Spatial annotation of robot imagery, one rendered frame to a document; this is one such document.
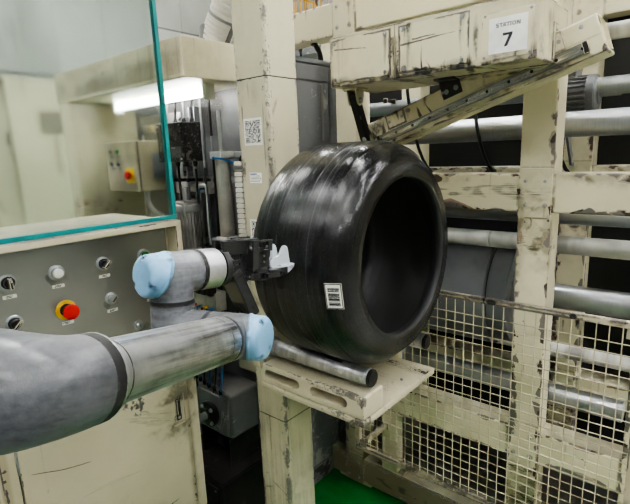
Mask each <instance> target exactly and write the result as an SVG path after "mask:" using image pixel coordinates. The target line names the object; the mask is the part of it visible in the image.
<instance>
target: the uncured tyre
mask: <svg viewBox="0 0 630 504"><path fill-rule="evenodd" d="M254 238H258V239H259V240H268V239H273V244H275V245H276V248H277V252H278V253H279V250H280V248H281V246H283V245H285V246H287V248H288V254H289V260H290V262H291V263H294V267H293V268H292V270H291V271H290V272H288V273H287V274H286V275H284V276H281V277H275V278H268V279H267V280H260V281H255V286H256V290H257V294H258V297H259V300H260V303H261V305H262V308H263V310H264V312H265V314H266V316H267V317H268V318H269V319H270V320H271V322H272V325H273V326H274V327H275V328H276V329H277V330H278V331H279V332H280V333H281V334H282V335H284V336H285V337H286V338H287V339H289V340H290V341H291V342H293V343H294V344H296V345H298V346H301V347H303V348H307V349H310V350H313V351H316V352H319V353H323V354H326V355H329V356H332V357H336V358H339V359H342V360H345V361H349V362H352V363H356V364H375V363H380V362H384V361H386V360H388V359H390V358H392V357H393V356H395V355H396V354H398V353H399V352H400V351H402V350H403V349H405V348H406V347H407V346H409V345H410V344H411V343H412V342H413V341H414V340H415V339H416V338H417V337H418V335H419V334H420V333H421V331H422V330H423V329H424V327H425V325H426V324H427V322H428V320H429V318H430V316H431V314H432V312H433V310H434V307H435V305H436V302H437V299H438V297H439V293H440V290H441V286H442V282H443V278H444V273H445V267H446V260H447V248H448V227H447V216H446V209H445V204H444V200H443V196H442V193H441V190H440V187H439V185H438V182H437V180H436V178H435V177H434V175H433V173H432V172H431V170H430V169H429V168H428V167H427V166H426V164H425V163H424V162H423V161H422V160H421V158H420V157H419V156H418V155H417V154H416V153H415V152H414V151H413V150H411V149H410V148H408V147H406V146H404V145H402V144H398V143H395V142H391V141H387V140H373V141H355V142H337V143H324V144H320V145H317V146H314V147H312V148H309V149H307V150H305V151H303V152H301V153H299V154H298V155H296V156H295V157H293V158H292V159H291V160H290V161H289V162H288V163H287V164H286V165H285V166H284V167H283V168H282V169H281V170H280V171H279V173H278V174H277V175H276V177H275V178H274V180H273V181H272V183H271V185H270V187H269V188H268V190H267V192H266V195H265V197H264V199H263V202H262V204H261V207H260V210H259V214H258V217H257V221H256V226H255V231H254ZM324 283H341V284H342V293H343V301H344V309H327V306H326V298H325V291H324Z"/></svg>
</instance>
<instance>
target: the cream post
mask: <svg viewBox="0 0 630 504"><path fill-rule="evenodd" d="M231 15H232V29H233V44H234V58H235V73H236V88H237V102H238V117H239V131H240V146H241V160H242V175H243V189H244V204H245V218H246V233H247V236H250V238H251V228H250V219H255V220H257V217H258V214H259V210H260V207H261V204H262V202H263V199H264V197H265V195H266V192H267V190H268V188H269V187H270V185H271V183H272V181H273V180H274V178H275V177H276V175H277V174H278V173H279V171H280V170H281V169H282V168H283V167H284V166H285V165H286V164H287V163H288V162H289V161H290V160H291V159H292V158H293V157H295V156H296V155H298V154H299V130H298V108H297V85H296V63H295V41H294V18H293V0H231ZM258 117H261V123H262V139H263V145H250V146H245V138H244V123H243V119H249V118H258ZM250 173H261V174H262V183H250ZM250 291H251V293H252V295H253V297H254V300H255V302H256V304H257V306H258V309H259V313H258V314H257V315H263V316H266V314H265V312H264V310H263V308H262V305H261V303H260V300H259V297H258V294H257V290H256V286H255V281H251V280H250ZM266 317H267V316H266ZM256 378H257V393H258V408H259V422H260V437H261V451H262V466H263V480H264V495H265V504H315V488H314V466H313V443H312V421H311V407H309V406H307V405H305V404H302V403H300V402H297V401H295V400H292V399H290V398H287V397H285V396H282V395H280V394H278V393H275V392H273V391H270V390H268V389H265V388H263V387H262V376H261V368H259V367H256Z"/></svg>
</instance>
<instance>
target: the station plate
mask: <svg viewBox="0 0 630 504"><path fill-rule="evenodd" d="M528 14H529V11H528V12H523V13H518V14H513V15H509V16H504V17H499V18H494V19H489V44H488V55H492V54H498V53H504V52H510V51H516V50H523V49H527V36H528Z"/></svg>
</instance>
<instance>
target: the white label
mask: <svg viewBox="0 0 630 504"><path fill-rule="evenodd" d="M324 291H325V298H326V306H327V309H344V301H343V293H342V284H341V283H324Z"/></svg>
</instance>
